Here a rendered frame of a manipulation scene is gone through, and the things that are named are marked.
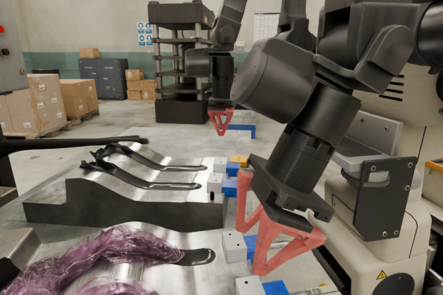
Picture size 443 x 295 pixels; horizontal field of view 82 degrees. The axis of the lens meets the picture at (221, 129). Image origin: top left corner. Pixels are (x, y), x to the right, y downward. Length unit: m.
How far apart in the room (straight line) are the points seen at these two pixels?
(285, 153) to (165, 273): 0.30
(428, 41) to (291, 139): 0.19
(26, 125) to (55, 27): 5.06
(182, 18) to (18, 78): 3.50
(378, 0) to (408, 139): 0.36
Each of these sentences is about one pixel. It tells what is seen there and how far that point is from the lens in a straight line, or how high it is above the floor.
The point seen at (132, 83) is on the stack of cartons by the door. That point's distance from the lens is 7.48.
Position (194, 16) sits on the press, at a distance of 4.49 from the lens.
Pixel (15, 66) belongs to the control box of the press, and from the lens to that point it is 1.31.
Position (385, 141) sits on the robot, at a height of 1.06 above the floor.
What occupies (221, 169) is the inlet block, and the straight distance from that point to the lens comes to 0.72.
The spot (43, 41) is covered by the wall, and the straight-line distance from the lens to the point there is 9.41.
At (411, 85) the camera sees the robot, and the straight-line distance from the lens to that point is 0.52.
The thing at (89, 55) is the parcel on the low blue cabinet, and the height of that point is 1.20.
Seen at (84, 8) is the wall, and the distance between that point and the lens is 8.58.
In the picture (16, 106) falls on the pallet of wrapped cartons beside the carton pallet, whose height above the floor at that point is 0.53.
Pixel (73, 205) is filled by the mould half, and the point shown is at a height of 0.86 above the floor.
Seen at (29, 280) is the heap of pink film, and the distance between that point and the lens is 0.51.
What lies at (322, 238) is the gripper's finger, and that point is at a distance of 0.28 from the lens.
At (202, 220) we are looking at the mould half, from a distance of 0.62.
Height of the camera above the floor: 1.21
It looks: 16 degrees down
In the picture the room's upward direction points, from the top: straight up
